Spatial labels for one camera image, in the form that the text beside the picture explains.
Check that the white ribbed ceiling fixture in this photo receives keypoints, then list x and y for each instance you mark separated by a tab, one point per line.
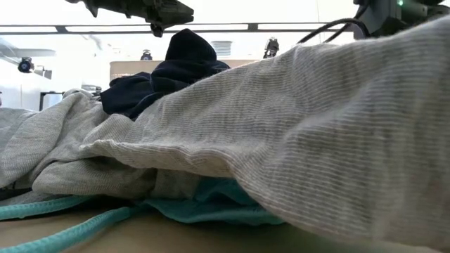
221	48

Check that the white perforated laundry basket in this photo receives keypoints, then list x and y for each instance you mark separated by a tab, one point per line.
130	68

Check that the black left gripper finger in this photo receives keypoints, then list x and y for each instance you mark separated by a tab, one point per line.
172	7
172	19

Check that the black ceiling spotlight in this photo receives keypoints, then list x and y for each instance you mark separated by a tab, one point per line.
146	55
271	47
25	65

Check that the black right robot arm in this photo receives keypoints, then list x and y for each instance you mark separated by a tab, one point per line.
386	17

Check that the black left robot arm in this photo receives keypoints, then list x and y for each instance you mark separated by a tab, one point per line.
74	1

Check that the teal knit garment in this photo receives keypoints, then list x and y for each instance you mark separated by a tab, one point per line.
225	211

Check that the plain grey sweatshirt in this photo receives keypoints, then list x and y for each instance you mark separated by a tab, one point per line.
52	140

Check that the grey striped knit garment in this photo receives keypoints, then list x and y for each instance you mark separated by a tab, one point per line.
316	123

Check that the navy patterned shirt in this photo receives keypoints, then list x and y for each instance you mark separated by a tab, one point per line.
186	52

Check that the black background stand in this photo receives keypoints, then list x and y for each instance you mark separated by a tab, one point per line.
41	102

